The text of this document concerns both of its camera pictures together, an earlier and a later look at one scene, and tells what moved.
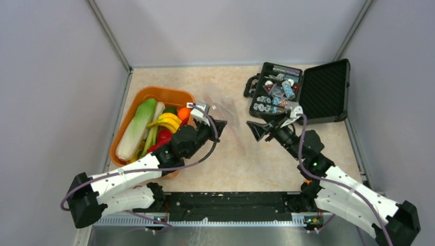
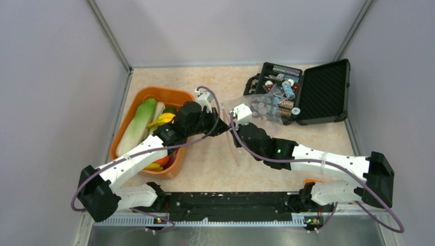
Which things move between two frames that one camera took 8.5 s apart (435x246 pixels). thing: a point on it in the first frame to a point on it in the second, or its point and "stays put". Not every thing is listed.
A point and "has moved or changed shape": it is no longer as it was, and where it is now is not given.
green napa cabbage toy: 134,134 stays put
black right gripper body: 285,137 to 237,141
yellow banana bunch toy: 168,119 stays put
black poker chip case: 322,91 stays put
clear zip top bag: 224,106 has moved or changed shape
